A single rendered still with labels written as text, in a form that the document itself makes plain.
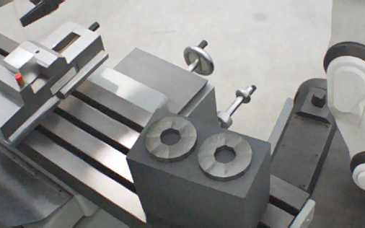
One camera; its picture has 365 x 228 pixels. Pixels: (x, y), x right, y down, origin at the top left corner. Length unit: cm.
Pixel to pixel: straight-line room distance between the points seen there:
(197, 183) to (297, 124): 78
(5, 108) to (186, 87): 54
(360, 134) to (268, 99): 116
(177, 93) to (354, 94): 56
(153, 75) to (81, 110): 38
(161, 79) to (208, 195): 73
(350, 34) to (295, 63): 150
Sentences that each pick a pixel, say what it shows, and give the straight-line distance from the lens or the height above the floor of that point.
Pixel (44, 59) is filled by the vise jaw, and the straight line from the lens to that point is 129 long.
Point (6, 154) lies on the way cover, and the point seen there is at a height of 86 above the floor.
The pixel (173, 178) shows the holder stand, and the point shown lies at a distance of 92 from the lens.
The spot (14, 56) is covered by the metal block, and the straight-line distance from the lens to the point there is 129.
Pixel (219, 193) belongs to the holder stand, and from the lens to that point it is 89.
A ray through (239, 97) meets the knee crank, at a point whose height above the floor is 52.
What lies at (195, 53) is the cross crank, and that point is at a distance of 175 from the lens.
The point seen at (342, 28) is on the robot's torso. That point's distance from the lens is 115.
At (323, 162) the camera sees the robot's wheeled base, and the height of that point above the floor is 57.
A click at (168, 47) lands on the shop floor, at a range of 277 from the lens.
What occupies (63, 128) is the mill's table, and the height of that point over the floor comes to 93.
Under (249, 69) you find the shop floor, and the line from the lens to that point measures 261.
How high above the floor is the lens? 186
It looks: 49 degrees down
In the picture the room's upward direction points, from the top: 9 degrees counter-clockwise
